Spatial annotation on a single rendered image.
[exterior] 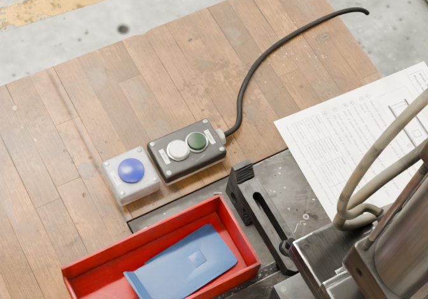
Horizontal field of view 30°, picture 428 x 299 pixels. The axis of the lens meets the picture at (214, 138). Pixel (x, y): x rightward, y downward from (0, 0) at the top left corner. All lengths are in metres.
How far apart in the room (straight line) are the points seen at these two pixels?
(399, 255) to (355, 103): 0.62
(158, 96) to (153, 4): 1.25
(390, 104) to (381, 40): 1.23
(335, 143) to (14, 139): 0.50
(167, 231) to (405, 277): 0.49
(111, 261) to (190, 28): 0.43
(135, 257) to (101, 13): 1.43
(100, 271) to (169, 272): 0.10
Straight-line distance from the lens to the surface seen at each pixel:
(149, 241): 1.18
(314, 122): 1.31
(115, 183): 1.19
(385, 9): 2.66
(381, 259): 0.80
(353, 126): 1.32
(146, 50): 1.35
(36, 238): 1.20
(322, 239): 0.96
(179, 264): 1.17
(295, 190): 1.25
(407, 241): 0.73
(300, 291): 1.10
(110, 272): 1.17
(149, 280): 1.16
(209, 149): 1.22
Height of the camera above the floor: 2.01
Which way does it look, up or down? 62 degrees down
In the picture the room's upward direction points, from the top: 11 degrees clockwise
